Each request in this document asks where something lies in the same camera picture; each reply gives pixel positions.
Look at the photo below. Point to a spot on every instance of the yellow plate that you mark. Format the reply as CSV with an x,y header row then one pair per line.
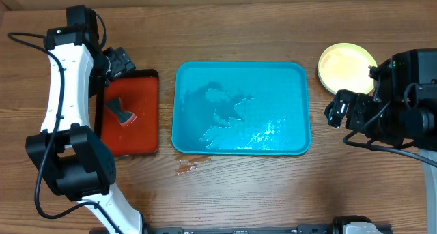
x,y
346,66

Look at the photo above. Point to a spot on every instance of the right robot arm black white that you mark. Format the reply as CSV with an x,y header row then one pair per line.
x,y
400,116

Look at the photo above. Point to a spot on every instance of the red water tray black rim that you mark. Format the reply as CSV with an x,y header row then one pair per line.
x,y
138,91

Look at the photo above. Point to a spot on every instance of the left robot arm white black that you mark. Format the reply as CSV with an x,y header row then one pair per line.
x,y
75,168

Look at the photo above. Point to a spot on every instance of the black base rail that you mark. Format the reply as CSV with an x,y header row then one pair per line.
x,y
301,229

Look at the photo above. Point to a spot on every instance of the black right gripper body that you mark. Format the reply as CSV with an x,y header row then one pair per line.
x,y
361,110

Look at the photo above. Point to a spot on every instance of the teal plastic tray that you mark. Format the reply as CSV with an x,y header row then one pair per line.
x,y
241,108

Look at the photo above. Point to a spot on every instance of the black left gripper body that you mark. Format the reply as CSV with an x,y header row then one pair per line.
x,y
110,67

